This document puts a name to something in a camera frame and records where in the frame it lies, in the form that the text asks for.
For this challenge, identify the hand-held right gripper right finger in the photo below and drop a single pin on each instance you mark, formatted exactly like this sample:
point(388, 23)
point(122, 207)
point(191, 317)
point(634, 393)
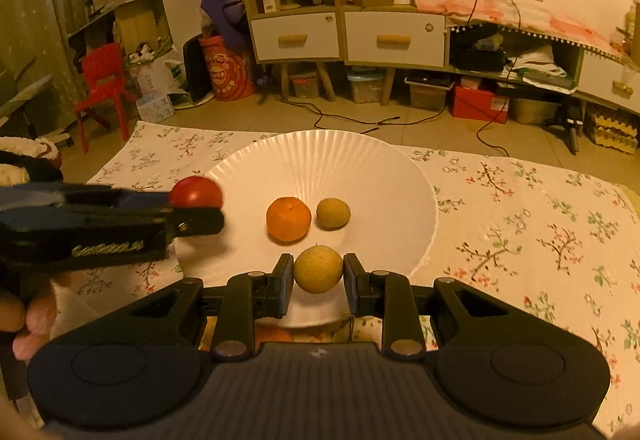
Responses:
point(353, 287)

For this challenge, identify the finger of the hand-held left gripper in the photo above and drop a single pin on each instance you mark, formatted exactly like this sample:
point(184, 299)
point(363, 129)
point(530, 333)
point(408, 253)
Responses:
point(145, 199)
point(197, 222)

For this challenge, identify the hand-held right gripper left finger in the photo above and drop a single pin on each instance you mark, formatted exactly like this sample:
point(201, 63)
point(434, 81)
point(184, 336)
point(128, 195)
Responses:
point(284, 285)

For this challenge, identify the red tomato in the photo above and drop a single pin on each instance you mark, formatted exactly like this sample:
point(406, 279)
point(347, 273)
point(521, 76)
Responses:
point(195, 192)

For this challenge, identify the small yellow round fruit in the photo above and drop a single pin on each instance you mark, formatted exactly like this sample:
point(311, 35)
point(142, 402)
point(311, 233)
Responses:
point(333, 212)
point(318, 268)

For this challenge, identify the orange tangerine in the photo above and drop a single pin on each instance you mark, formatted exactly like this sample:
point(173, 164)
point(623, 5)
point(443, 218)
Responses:
point(289, 219)

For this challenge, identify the white ribbed plate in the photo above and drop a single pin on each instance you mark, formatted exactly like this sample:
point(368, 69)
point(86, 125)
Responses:
point(350, 170)

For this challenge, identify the person's left hand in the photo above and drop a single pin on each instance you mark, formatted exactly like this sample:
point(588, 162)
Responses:
point(39, 315)

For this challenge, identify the floral tissue box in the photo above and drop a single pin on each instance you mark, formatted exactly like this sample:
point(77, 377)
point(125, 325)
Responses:
point(155, 109)

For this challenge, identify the white fluffy cushion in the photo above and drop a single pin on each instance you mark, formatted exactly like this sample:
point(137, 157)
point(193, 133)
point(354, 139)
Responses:
point(25, 150)

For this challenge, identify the white plastic bag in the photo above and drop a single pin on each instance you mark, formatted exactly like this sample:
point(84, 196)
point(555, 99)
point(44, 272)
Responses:
point(150, 75)

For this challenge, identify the red plastic chair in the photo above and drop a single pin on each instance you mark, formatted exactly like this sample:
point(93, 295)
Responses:
point(102, 70)

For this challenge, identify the black flat panel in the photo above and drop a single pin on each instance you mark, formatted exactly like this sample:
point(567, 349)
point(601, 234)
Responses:
point(195, 70)

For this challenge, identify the red printed bag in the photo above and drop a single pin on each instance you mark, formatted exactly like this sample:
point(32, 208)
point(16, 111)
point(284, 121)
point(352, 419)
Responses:
point(227, 70)

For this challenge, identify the clear storage box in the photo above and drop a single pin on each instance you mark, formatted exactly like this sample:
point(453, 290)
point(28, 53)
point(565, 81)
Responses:
point(305, 86)
point(366, 89)
point(427, 95)

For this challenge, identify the floral tablecloth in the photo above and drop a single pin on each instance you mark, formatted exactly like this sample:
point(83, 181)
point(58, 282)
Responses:
point(525, 230)

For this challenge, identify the purple fabric item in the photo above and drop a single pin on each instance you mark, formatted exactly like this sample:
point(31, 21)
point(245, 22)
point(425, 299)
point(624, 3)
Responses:
point(225, 5)

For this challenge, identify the patterned curtain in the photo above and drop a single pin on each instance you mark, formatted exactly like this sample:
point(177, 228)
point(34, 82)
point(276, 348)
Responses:
point(35, 20)

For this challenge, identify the red box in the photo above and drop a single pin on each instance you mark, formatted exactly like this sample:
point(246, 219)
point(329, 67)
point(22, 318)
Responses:
point(477, 102)

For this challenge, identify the tall wooden shelf cabinet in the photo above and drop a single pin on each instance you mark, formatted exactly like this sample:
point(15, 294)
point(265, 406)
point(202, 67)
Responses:
point(295, 11)

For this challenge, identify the beige storage box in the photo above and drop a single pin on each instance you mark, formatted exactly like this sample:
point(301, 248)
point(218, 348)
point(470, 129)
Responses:
point(532, 111)

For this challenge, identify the black bag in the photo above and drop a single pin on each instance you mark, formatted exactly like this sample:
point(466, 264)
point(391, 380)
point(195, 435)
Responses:
point(477, 55)

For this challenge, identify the short wooden drawer cabinet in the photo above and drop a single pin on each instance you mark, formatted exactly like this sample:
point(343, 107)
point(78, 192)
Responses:
point(390, 8)

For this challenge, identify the white paper pile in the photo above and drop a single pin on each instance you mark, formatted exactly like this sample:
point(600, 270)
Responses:
point(542, 65)

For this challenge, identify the egg cartons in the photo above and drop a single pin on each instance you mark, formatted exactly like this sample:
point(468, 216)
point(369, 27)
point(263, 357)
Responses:
point(615, 135)

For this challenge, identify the low wooden cabinet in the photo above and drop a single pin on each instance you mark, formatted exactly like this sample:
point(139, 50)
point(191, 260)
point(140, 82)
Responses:
point(575, 67)

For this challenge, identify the pink floral cloth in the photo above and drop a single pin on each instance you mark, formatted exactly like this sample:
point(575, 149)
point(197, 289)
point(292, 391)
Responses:
point(525, 17)

